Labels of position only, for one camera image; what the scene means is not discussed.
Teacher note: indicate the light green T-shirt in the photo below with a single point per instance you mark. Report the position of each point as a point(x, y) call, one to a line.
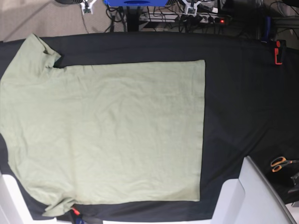
point(102, 134)

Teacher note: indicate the black table cloth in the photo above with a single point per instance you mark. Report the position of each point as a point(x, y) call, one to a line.
point(252, 109)

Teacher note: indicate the white power strip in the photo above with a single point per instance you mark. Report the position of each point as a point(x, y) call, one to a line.
point(204, 18)

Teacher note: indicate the blue plastic box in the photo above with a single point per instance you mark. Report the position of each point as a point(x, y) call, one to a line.
point(136, 3)

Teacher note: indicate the red black clamp bottom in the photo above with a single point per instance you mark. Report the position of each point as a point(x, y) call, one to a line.
point(76, 217)

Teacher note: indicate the red black clamp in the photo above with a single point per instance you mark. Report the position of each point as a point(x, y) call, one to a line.
point(76, 217)
point(279, 51)

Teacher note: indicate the red black clamp right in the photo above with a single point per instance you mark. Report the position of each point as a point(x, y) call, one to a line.
point(279, 51)

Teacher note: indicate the black metal stand post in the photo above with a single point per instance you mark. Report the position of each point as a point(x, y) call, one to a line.
point(133, 15)

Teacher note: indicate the white table frame right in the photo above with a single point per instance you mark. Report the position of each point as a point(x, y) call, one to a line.
point(250, 199)

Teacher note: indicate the white table frame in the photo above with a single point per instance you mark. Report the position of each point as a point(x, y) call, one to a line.
point(13, 209)
point(250, 199)

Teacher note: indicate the orange handled scissors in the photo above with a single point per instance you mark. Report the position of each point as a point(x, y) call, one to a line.
point(278, 163)

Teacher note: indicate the white table frame left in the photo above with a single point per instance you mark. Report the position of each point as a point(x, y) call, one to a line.
point(13, 209)

